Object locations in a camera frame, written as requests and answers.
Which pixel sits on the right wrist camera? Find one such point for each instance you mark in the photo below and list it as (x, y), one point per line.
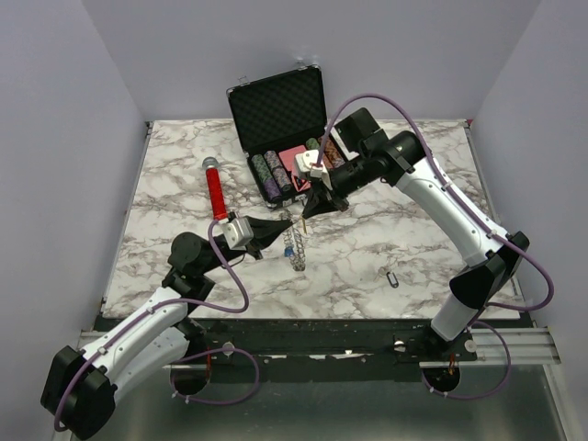
(306, 166)

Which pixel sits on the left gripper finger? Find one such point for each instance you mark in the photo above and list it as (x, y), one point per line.
(260, 226)
(270, 238)

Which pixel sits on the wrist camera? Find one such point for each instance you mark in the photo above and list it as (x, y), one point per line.
(306, 166)
(237, 232)

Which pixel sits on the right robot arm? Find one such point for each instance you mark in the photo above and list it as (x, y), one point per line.
(490, 252)

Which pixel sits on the black poker chip case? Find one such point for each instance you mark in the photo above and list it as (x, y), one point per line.
(274, 114)

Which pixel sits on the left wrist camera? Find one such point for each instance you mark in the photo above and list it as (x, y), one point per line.
(237, 232)

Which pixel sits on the red microphone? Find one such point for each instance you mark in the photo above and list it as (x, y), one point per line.
(211, 168)

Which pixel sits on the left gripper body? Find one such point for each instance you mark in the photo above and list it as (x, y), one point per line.
(252, 249)

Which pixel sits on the pink playing cards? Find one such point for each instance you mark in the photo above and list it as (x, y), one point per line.
(287, 158)

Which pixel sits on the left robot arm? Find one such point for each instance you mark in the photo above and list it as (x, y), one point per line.
(84, 385)

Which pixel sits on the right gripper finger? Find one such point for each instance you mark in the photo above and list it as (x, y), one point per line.
(316, 207)
(315, 193)

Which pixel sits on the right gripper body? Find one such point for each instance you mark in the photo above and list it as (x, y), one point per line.
(329, 195)

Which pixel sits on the key with black tag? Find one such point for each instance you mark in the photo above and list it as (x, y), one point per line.
(389, 275)

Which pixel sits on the metal disc with keyrings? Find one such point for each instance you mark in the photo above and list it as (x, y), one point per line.
(293, 238)

